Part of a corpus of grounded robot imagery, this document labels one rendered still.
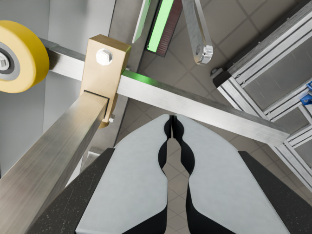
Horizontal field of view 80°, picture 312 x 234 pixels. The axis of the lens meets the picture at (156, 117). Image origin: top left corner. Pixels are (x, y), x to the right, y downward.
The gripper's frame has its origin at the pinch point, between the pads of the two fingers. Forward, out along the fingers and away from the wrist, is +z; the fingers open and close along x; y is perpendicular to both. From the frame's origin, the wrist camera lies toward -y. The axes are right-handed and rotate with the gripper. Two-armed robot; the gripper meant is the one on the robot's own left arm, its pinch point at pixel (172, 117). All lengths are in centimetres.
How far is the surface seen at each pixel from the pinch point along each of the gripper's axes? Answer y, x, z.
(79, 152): 6.5, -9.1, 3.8
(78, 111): 4.5, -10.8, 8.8
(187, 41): 10, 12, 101
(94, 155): 29.0, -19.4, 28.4
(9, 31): -4.1, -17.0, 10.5
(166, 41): -0.3, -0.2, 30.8
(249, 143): 80, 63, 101
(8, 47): -2.5, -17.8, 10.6
